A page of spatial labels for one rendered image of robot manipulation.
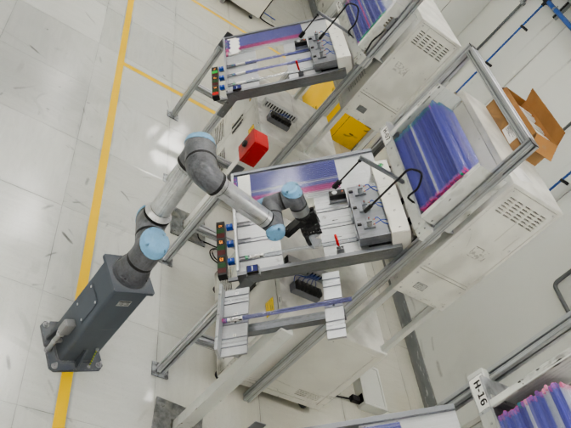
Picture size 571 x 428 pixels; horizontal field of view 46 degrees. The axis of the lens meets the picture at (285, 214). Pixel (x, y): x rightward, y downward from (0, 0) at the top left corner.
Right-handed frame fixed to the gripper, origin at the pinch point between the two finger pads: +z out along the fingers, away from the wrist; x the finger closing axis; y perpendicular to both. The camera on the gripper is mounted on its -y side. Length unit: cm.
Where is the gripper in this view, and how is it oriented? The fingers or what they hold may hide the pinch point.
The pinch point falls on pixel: (311, 245)
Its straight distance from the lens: 291.2
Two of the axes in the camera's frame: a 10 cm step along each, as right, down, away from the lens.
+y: 9.4, -3.1, -1.5
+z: 3.3, 6.8, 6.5
